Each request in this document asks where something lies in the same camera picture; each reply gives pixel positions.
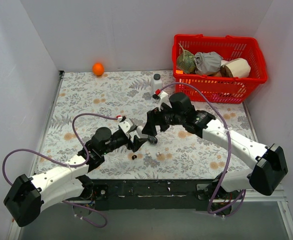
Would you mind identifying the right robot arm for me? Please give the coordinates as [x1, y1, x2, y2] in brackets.
[137, 92, 288, 199]

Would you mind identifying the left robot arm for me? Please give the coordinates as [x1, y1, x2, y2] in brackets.
[3, 127, 158, 227]

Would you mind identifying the black earbud charging case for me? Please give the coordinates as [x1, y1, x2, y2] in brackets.
[147, 135, 158, 145]

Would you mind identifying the floral patterned table mat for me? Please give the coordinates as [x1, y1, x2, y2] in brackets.
[34, 71, 247, 179]

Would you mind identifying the white bottle black cap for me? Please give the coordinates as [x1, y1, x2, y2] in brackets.
[150, 73, 163, 95]

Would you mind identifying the green netted melon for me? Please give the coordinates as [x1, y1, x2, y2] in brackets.
[176, 43, 196, 74]

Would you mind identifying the red plastic shopping basket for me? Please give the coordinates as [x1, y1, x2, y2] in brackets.
[172, 34, 268, 104]

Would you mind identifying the grey crumpled cloth bag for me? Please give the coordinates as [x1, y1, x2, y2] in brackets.
[194, 51, 223, 76]

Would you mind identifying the orange fruit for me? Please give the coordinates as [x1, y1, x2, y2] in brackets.
[92, 62, 105, 76]

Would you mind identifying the beige paper roll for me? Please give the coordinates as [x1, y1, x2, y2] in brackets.
[211, 58, 251, 78]

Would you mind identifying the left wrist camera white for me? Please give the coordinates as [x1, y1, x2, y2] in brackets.
[118, 116, 145, 139]

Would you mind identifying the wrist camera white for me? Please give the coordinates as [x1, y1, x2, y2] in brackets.
[152, 89, 169, 112]
[118, 116, 145, 139]

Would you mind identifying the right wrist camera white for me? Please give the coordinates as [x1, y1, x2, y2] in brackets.
[152, 89, 169, 112]

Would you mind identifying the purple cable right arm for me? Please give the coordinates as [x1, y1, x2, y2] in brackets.
[158, 82, 247, 217]

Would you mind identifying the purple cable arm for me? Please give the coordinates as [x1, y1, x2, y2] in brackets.
[158, 82, 247, 217]
[2, 112, 120, 229]

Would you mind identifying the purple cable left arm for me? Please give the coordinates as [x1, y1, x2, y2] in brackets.
[2, 112, 120, 229]

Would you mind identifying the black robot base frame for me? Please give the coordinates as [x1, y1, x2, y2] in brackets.
[71, 178, 240, 216]

